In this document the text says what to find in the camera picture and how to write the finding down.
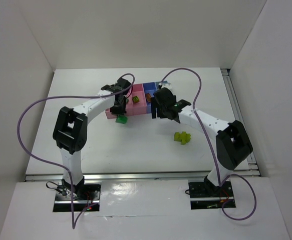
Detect brown orange lego brick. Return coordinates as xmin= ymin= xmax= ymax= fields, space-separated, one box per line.
xmin=145 ymin=93 xmax=152 ymax=103

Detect small lime lego brick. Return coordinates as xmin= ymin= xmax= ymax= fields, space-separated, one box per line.
xmin=132 ymin=96 xmax=140 ymax=104

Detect green lego stem piece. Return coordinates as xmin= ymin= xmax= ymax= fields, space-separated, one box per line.
xmin=116 ymin=115 xmax=128 ymax=124

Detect lime green lego cluster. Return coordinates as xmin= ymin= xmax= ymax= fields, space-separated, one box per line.
xmin=173 ymin=131 xmax=191 ymax=145

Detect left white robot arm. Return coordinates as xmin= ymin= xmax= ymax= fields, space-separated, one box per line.
xmin=53 ymin=77 xmax=132 ymax=197

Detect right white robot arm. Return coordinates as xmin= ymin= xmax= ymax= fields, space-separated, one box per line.
xmin=151 ymin=87 xmax=253 ymax=196

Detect large pink bin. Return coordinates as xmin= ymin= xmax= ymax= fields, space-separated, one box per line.
xmin=105 ymin=89 xmax=133 ymax=119

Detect dark blue bin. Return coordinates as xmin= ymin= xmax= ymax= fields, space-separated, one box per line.
xmin=143 ymin=82 xmax=157 ymax=114

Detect light blue bin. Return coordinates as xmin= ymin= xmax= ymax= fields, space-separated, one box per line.
xmin=155 ymin=80 xmax=171 ymax=90

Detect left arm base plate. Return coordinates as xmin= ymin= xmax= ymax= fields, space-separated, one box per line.
xmin=53 ymin=183 xmax=101 ymax=213

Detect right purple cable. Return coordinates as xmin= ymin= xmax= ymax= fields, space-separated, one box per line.
xmin=159 ymin=67 xmax=258 ymax=221

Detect purple cable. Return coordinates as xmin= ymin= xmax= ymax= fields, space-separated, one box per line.
xmin=17 ymin=72 xmax=136 ymax=230
xmin=159 ymin=67 xmax=258 ymax=221

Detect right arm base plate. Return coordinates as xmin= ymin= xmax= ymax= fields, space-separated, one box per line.
xmin=185 ymin=181 xmax=236 ymax=210

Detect aluminium front rail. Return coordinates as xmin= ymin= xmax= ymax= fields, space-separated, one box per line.
xmin=24 ymin=169 xmax=261 ymax=182

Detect aluminium side rail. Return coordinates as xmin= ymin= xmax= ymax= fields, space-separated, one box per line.
xmin=220 ymin=68 xmax=259 ymax=172

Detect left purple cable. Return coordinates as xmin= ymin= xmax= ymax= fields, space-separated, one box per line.
xmin=17 ymin=72 xmax=136 ymax=230

